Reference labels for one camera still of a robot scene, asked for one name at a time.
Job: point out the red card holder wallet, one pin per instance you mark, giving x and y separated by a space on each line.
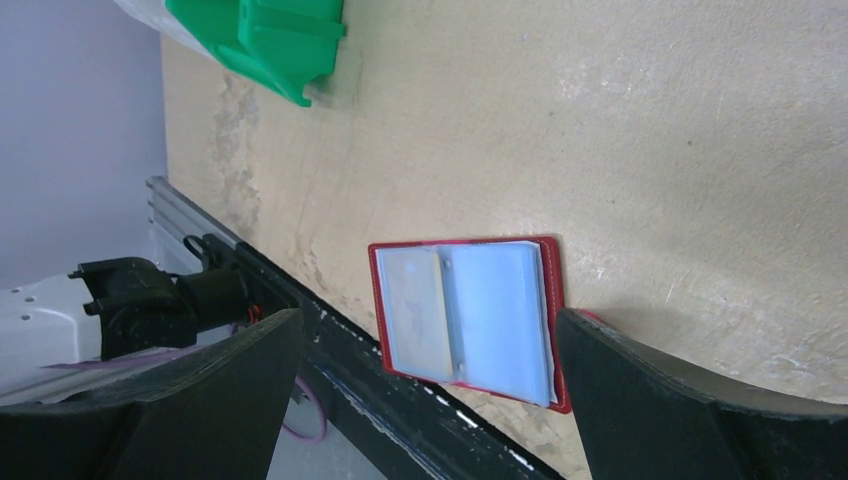
502 295

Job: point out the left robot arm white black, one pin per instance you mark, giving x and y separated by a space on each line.
117 314

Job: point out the green plastic bin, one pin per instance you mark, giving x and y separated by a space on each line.
283 45

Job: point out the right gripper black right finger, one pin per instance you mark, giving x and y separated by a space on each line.
645 414

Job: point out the white plastic bin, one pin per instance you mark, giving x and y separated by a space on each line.
154 14

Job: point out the aluminium frame rail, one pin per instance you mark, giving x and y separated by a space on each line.
172 216

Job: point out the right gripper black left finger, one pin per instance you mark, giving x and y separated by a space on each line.
213 414

